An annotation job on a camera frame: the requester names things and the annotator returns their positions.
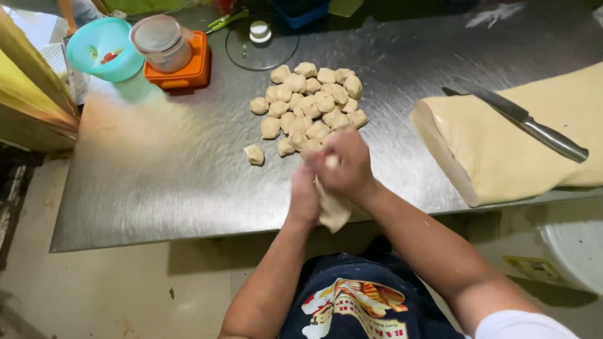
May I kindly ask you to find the person's right hand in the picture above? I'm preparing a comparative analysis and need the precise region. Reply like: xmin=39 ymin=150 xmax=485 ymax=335
xmin=305 ymin=128 xmax=378 ymax=202

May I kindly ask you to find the blue plastic box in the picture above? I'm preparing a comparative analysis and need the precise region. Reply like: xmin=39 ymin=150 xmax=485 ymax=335
xmin=272 ymin=0 xmax=331 ymax=30

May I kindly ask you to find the white plastic bucket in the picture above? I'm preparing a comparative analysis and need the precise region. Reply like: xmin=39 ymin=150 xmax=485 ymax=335
xmin=537 ymin=220 xmax=603 ymax=297

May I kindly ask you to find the single dough piece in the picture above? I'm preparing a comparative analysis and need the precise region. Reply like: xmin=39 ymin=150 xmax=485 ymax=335
xmin=243 ymin=143 xmax=266 ymax=167

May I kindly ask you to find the pile of dough pieces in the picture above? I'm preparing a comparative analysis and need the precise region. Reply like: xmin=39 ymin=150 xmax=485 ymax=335
xmin=249 ymin=62 xmax=368 ymax=158

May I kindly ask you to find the long dough strip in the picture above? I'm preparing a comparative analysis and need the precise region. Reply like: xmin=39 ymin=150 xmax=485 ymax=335
xmin=315 ymin=154 xmax=354 ymax=234

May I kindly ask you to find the person's dark printed apron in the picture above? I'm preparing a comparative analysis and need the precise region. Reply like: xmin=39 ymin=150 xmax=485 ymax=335
xmin=278 ymin=235 xmax=467 ymax=339

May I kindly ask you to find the teal plastic bowl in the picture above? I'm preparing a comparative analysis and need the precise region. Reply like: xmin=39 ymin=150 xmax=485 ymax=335
xmin=65 ymin=17 xmax=146 ymax=83

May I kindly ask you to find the yellow wooden frame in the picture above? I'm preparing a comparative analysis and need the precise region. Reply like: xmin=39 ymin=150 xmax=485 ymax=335
xmin=0 ymin=7 xmax=81 ymax=152

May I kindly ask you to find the orange plastic container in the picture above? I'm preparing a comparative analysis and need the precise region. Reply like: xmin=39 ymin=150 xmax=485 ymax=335
xmin=143 ymin=31 xmax=212 ymax=91

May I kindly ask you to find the clear plastic jar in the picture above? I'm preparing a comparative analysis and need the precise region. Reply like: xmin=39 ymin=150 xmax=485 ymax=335
xmin=129 ymin=14 xmax=195 ymax=74

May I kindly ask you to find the large cream dough sheet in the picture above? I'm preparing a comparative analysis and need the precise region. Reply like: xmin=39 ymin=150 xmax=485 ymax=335
xmin=409 ymin=61 xmax=603 ymax=208

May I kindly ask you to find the glass pot lid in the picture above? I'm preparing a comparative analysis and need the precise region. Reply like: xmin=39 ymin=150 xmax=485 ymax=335
xmin=225 ymin=20 xmax=300 ymax=72

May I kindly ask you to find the white plastic basket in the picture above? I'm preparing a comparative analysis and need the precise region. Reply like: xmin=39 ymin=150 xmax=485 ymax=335
xmin=38 ymin=42 xmax=69 ymax=81

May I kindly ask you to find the person's white sleeve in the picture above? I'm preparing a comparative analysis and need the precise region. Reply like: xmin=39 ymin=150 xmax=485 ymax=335
xmin=473 ymin=309 xmax=581 ymax=339

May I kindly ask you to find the steel kitchen knife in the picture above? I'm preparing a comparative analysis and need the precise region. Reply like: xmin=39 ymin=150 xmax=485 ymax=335
xmin=441 ymin=78 xmax=590 ymax=164

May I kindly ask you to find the person's left hand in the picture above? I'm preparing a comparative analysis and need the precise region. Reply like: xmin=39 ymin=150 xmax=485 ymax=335
xmin=288 ymin=153 xmax=327 ymax=225

